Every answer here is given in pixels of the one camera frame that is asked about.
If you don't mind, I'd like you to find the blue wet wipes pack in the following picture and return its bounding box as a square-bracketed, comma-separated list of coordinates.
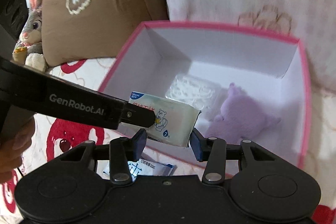
[102, 157, 176, 183]

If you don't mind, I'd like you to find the clear plastic swab box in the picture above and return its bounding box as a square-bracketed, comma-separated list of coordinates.
[165, 74, 221, 111]

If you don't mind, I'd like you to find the white bear tissue pack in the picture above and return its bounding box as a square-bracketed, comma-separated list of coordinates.
[129, 92, 201, 147]

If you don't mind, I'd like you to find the brown embroidered cushion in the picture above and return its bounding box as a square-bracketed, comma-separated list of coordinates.
[42, 0, 168, 67]

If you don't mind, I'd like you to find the purple plush toy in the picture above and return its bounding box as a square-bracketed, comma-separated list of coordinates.
[205, 83, 281, 144]

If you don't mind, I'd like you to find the pink cardboard box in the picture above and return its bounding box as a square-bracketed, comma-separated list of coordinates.
[99, 21, 311, 167]

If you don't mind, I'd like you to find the person's left hand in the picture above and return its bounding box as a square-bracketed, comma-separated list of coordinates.
[0, 117, 35, 184]

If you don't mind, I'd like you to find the grey bunny plush toy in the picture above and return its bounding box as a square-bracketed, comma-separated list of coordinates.
[12, 0, 47, 72]

